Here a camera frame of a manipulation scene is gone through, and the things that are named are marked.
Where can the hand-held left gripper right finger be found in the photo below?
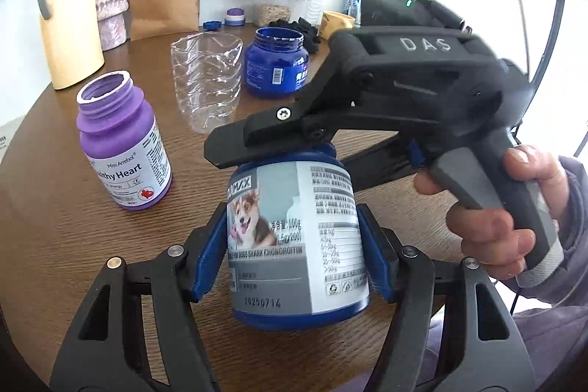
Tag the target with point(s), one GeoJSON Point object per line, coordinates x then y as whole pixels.
{"type": "Point", "coordinates": [375, 256]}

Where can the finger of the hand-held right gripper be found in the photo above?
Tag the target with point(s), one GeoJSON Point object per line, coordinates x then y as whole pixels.
{"type": "Point", "coordinates": [381, 162]}
{"type": "Point", "coordinates": [257, 135]}

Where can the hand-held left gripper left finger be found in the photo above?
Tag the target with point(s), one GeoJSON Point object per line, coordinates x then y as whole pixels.
{"type": "Point", "coordinates": [209, 256]}

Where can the blue jar with dog label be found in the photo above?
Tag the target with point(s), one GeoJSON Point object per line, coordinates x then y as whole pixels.
{"type": "Point", "coordinates": [294, 236]}

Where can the person's right forearm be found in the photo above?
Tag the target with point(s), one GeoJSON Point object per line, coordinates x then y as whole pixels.
{"type": "Point", "coordinates": [574, 236]}

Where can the person's right hand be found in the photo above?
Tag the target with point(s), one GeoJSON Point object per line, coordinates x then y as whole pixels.
{"type": "Point", "coordinates": [487, 231]}

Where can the open dark blue jar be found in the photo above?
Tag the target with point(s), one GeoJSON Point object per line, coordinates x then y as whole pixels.
{"type": "Point", "coordinates": [273, 66]}

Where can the clear cut plastic bottle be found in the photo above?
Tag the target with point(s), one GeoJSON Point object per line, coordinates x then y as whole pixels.
{"type": "Point", "coordinates": [206, 84]}

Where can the black gloves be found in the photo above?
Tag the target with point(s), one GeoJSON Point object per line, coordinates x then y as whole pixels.
{"type": "Point", "coordinates": [305, 34]}

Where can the small blue lid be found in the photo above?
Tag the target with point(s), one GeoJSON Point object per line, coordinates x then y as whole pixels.
{"type": "Point", "coordinates": [212, 24]}

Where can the small purple jar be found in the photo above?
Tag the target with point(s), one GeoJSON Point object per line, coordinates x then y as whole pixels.
{"type": "Point", "coordinates": [235, 16]}

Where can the clear container of oats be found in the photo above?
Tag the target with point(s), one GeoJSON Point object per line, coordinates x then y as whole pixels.
{"type": "Point", "coordinates": [272, 14]}

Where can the purple supplement bottle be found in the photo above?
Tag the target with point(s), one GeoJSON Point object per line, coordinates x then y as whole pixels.
{"type": "Point", "coordinates": [121, 153]}

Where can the clear water bottle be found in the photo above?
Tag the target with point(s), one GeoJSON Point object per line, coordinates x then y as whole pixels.
{"type": "Point", "coordinates": [313, 8]}

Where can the person's grey pants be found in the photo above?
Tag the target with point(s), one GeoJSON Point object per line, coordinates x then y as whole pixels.
{"type": "Point", "coordinates": [542, 341]}

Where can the pink textured vase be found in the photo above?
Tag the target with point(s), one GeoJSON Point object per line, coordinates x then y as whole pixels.
{"type": "Point", "coordinates": [110, 1]}

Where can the cream thermos jug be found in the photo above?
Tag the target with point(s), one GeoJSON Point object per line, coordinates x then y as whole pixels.
{"type": "Point", "coordinates": [73, 29]}

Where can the white paper box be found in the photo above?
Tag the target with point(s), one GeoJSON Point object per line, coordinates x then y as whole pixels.
{"type": "Point", "coordinates": [11, 139]}

